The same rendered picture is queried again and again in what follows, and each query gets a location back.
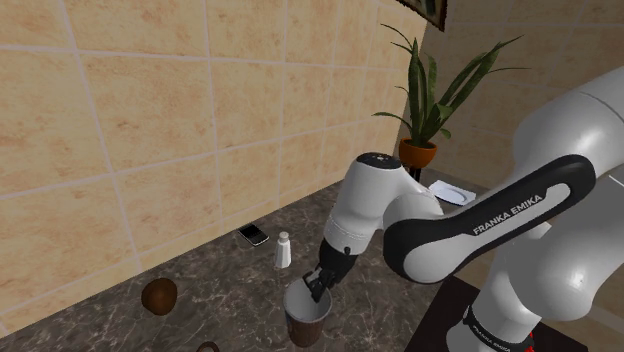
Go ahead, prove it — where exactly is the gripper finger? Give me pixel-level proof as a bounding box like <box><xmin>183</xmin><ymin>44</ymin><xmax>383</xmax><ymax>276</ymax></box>
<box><xmin>302</xmin><ymin>265</ymin><xmax>338</xmax><ymax>304</ymax></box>

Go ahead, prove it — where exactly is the brown paper cup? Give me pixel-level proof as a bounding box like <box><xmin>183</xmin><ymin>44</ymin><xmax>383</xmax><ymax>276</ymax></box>
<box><xmin>283</xmin><ymin>276</ymin><xmax>334</xmax><ymax>349</ymax></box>

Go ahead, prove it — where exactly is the white salt shaker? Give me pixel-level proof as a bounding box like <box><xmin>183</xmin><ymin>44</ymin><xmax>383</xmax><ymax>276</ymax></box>
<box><xmin>273</xmin><ymin>231</ymin><xmax>293</xmax><ymax>270</ymax></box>

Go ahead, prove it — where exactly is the black phone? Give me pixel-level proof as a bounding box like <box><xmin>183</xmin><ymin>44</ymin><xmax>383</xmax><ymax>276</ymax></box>
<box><xmin>237</xmin><ymin>223</ymin><xmax>270</xmax><ymax>248</ymax></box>

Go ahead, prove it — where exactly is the dark robot stand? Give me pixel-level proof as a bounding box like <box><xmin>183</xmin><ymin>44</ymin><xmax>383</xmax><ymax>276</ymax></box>
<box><xmin>404</xmin><ymin>275</ymin><xmax>589</xmax><ymax>352</ymax></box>

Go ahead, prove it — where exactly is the white plate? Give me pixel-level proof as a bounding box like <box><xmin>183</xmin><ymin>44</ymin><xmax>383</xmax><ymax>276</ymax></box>
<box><xmin>428</xmin><ymin>179</ymin><xmax>477</xmax><ymax>206</ymax></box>

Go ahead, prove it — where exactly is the brown round ball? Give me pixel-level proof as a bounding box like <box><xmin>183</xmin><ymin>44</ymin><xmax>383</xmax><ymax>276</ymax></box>
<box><xmin>141</xmin><ymin>277</ymin><xmax>179</xmax><ymax>317</ymax></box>

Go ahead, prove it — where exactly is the potted plant in orange pot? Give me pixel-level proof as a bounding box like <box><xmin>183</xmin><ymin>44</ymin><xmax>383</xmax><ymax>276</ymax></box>
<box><xmin>372</xmin><ymin>23</ymin><xmax>532</xmax><ymax>183</ymax></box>

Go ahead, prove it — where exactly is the framed wall picture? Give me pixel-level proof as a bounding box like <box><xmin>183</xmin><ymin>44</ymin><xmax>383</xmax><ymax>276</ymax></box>
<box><xmin>395</xmin><ymin>0</ymin><xmax>448</xmax><ymax>33</ymax></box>

